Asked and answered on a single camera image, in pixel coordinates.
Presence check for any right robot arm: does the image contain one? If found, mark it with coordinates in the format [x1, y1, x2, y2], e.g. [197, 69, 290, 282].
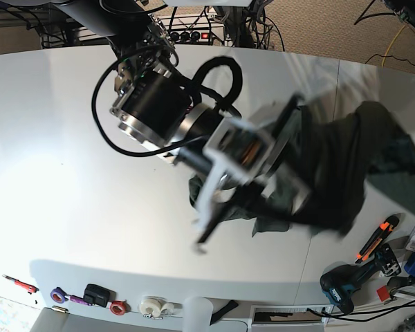
[57, 1, 308, 243]

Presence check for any yellow cable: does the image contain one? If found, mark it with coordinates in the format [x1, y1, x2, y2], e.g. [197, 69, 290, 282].
[381, 20, 409, 67]

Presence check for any clear tape dispenser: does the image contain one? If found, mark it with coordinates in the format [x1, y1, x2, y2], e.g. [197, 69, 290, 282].
[138, 297, 182, 320]

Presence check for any black action camera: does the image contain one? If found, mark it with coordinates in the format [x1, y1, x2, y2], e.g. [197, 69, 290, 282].
[83, 284, 111, 307]

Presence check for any red square tag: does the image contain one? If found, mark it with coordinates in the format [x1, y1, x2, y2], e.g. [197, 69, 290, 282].
[376, 286, 391, 302]

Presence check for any red tape roll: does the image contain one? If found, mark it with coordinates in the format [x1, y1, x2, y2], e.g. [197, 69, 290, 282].
[109, 301, 127, 316]

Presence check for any teal black cordless drill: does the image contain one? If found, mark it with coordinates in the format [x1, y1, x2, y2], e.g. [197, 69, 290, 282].
[320, 243, 401, 315]

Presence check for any white paper roll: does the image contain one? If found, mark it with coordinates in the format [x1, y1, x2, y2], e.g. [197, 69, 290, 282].
[182, 297, 214, 332]

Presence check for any orange black utility knife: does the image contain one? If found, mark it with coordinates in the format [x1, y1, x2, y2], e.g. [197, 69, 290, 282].
[355, 214, 401, 264]

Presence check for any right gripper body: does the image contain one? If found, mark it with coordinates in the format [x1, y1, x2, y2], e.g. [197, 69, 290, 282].
[192, 93, 312, 255]

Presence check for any dark green t-shirt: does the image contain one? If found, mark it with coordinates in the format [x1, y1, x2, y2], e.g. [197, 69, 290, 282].
[187, 100, 415, 239]

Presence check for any purple tape roll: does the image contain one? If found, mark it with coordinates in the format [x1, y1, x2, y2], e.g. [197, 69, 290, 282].
[50, 287, 68, 304]

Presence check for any black power strip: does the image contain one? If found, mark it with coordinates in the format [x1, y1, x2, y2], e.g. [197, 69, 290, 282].
[170, 30, 224, 46]

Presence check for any red black screwdriver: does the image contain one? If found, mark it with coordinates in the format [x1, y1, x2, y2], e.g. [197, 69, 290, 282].
[2, 275, 39, 295]

